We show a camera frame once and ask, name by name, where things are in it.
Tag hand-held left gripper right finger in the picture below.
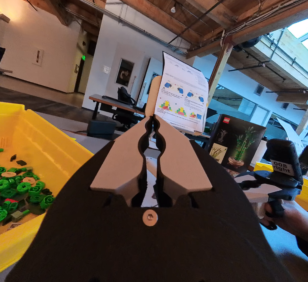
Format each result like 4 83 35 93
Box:
153 114 213 207

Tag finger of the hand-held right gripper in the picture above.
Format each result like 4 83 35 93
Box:
234 174 263 190
241 184 275 203

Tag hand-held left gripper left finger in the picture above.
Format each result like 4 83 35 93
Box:
90 115 153 207

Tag yellow parts bin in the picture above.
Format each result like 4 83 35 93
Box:
254 162 308 211
0 101 95 273

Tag green brick pieces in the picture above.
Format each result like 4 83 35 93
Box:
0 148 56 226

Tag background desk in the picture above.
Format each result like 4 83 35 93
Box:
89 94 146 121

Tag adjoining grey desk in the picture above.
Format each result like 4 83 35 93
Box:
36 111 121 134

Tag person's right hand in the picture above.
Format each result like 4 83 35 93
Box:
260 201 308 240

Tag black power box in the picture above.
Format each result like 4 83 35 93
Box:
87 120 117 140

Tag black bamboo set box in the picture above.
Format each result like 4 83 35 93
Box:
207 114 267 174

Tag black keyboard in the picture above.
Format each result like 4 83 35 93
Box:
102 95 135 105

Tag black office chair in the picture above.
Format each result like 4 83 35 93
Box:
112 86 145 132

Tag printed instruction sheet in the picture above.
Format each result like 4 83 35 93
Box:
156 51 209 133

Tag instruction sheet on stand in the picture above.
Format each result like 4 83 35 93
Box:
144 75 210 181

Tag framed phone sign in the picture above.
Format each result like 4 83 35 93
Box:
115 58 135 87

